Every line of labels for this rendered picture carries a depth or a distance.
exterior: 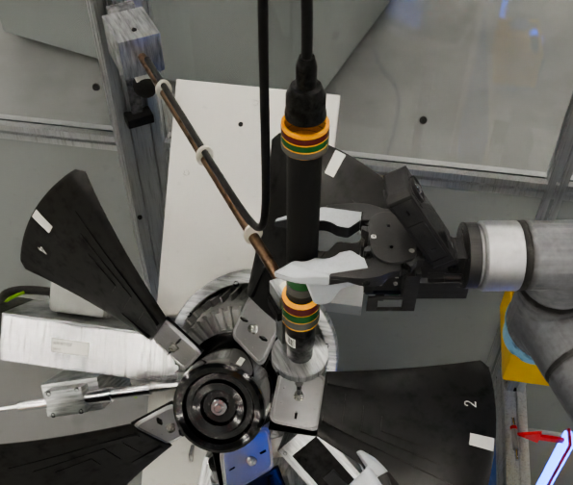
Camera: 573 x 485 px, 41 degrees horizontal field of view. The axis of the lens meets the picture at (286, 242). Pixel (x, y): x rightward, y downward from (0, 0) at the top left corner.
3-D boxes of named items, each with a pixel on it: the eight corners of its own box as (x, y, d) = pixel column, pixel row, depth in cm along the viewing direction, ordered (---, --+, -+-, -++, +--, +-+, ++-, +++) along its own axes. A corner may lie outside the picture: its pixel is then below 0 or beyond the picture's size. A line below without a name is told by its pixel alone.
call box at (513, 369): (497, 311, 139) (509, 272, 132) (554, 318, 138) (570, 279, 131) (499, 385, 129) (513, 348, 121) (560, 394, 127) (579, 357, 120)
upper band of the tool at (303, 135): (273, 140, 71) (273, 114, 69) (315, 127, 72) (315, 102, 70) (294, 167, 68) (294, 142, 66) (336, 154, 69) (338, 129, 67)
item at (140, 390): (197, 388, 112) (-23, 417, 117) (195, 372, 112) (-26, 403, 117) (194, 392, 110) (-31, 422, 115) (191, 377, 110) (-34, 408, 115)
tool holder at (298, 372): (255, 335, 97) (252, 286, 90) (304, 317, 99) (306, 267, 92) (285, 391, 91) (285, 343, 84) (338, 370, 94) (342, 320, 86)
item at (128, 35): (107, 52, 132) (98, 7, 126) (145, 42, 134) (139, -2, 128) (125, 84, 125) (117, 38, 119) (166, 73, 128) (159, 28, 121)
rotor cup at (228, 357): (176, 339, 109) (148, 364, 96) (275, 321, 107) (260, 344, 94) (198, 437, 110) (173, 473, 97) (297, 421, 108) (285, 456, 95)
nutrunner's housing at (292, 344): (278, 363, 97) (274, 50, 64) (306, 352, 98) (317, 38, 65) (292, 387, 95) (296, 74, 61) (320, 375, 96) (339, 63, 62)
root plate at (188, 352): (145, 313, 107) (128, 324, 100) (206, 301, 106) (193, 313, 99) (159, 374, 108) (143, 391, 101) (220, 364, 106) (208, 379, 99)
